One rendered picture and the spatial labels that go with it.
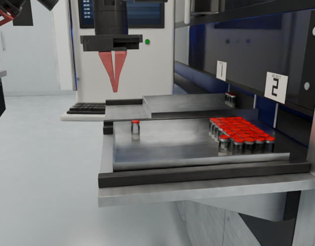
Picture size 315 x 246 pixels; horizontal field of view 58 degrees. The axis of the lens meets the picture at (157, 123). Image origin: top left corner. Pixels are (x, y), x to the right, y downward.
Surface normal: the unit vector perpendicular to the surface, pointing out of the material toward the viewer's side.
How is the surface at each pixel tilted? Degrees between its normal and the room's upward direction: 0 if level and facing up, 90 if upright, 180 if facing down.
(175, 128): 90
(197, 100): 90
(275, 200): 90
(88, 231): 0
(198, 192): 90
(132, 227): 0
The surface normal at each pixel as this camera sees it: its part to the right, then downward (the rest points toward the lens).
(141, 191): 0.00, -0.96
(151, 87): -0.04, 0.29
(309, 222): -0.99, 0.04
